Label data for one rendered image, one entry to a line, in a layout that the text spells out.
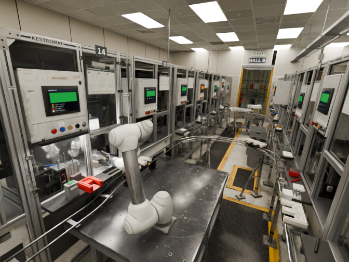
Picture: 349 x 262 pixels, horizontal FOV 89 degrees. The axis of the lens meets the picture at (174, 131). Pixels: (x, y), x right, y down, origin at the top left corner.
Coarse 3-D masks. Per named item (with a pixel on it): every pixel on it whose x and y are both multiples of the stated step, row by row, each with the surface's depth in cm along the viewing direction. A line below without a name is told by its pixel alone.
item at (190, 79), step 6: (180, 72) 301; (192, 72) 350; (192, 78) 353; (192, 84) 358; (192, 90) 365; (186, 102) 347; (180, 108) 325; (186, 108) 400; (180, 114) 329; (186, 114) 403; (180, 120) 333; (192, 120) 394; (174, 126) 315; (180, 126) 338
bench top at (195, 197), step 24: (168, 168) 232; (192, 168) 235; (120, 192) 180; (144, 192) 181; (168, 192) 183; (192, 192) 184; (216, 192) 186; (96, 216) 148; (120, 216) 149; (192, 216) 152; (96, 240) 126; (120, 240) 127; (144, 240) 128; (168, 240) 128; (192, 240) 129
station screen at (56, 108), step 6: (48, 90) 115; (54, 90) 118; (60, 90) 122; (66, 90) 126; (72, 90) 130; (48, 96) 116; (54, 102) 120; (60, 102) 123; (66, 102) 127; (72, 102) 131; (54, 108) 120; (60, 108) 124; (66, 108) 128; (72, 108) 132; (78, 108) 136
